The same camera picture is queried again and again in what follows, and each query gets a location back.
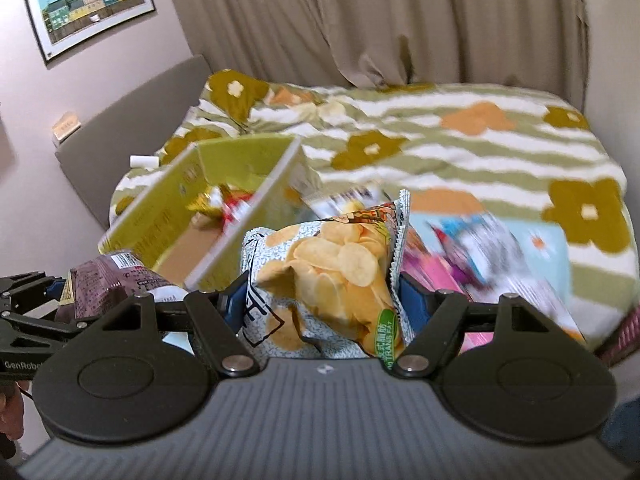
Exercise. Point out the flower print striped blanket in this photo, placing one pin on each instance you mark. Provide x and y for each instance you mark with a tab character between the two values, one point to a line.
450	160

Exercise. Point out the purple snack bag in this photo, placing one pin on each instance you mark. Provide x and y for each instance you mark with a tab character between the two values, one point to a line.
100	280

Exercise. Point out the framed picture of houses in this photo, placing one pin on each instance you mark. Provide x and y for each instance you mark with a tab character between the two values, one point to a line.
90	5

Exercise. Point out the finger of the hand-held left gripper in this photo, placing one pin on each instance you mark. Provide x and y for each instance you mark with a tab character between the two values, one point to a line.
35	285
35	325

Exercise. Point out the beige curtain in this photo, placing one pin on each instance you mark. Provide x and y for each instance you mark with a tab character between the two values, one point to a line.
350	20

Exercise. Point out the red snack packet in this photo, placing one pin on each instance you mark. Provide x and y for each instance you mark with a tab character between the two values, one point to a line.
237	210

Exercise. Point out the gold snack packet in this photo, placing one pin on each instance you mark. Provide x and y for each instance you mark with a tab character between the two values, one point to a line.
205	202

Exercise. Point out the pile of assorted snack packets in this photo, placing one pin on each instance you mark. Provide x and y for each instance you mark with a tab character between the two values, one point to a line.
465	247

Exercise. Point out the yellow-green cardboard box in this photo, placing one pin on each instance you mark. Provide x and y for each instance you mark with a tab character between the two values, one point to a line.
150	215

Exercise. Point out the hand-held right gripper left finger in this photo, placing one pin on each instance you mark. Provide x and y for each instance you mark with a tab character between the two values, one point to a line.
235	306

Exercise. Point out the small white tube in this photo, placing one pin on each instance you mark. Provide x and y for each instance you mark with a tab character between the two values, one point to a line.
144	161

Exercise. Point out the grey bed headboard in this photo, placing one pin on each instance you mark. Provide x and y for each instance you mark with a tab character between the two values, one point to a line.
115	125

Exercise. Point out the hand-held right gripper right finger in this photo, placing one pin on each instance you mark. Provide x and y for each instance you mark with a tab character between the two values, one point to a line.
416	301

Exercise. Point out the potato chip bag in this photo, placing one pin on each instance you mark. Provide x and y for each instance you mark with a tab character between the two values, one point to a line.
330	260

